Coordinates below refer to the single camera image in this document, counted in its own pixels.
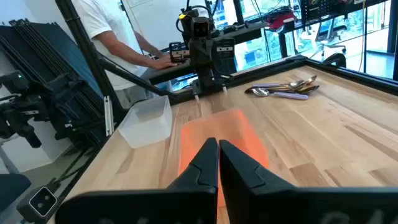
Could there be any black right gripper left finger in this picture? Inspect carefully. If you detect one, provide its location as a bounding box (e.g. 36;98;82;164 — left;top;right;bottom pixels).
55;137;219;224

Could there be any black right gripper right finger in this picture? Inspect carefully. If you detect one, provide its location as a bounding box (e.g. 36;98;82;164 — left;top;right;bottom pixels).
219;139;398;224

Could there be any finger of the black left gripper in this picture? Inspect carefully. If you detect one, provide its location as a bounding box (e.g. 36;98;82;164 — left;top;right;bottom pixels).
191;40;203;66
201;40;215;66

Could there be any black spoon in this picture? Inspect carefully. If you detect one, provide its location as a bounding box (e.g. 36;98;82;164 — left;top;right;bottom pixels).
244;84;321;95

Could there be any black keyboard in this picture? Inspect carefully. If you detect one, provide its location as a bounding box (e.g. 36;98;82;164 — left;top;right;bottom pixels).
143;52;165;62

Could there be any orange plastic bin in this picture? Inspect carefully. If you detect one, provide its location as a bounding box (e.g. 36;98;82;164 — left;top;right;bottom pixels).
177;108;271;209

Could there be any red bag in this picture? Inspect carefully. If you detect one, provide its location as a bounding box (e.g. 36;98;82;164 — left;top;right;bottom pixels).
266;9;297;31

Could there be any gold spoon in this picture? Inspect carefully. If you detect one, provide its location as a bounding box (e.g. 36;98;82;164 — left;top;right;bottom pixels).
273;75;318;91

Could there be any clear plastic bin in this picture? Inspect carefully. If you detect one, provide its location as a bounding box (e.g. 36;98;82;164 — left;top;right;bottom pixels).
117;95;174;149

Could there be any person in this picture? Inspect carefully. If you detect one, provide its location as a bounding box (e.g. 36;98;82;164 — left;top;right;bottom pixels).
70;0;180;110

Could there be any black pegboard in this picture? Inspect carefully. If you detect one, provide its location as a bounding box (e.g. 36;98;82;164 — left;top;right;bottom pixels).
300;0;346;20

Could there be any black office chair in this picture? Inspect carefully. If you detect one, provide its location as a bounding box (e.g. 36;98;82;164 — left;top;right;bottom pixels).
315;18;348;58

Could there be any black folded panel stack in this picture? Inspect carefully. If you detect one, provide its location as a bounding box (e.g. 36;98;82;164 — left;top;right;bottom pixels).
0;18;108;150

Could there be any dark blue chair seat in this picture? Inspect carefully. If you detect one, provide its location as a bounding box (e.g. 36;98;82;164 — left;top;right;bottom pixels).
0;173;32;214

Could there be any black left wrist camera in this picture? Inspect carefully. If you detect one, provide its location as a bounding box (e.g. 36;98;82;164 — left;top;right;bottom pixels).
190;15;212;40

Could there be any silver aluminium bracket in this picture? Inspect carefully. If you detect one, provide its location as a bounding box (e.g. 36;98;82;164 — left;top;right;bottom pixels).
103;95;114;137

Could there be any black box camera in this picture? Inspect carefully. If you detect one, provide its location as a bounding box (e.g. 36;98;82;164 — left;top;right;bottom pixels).
16;185;60;223

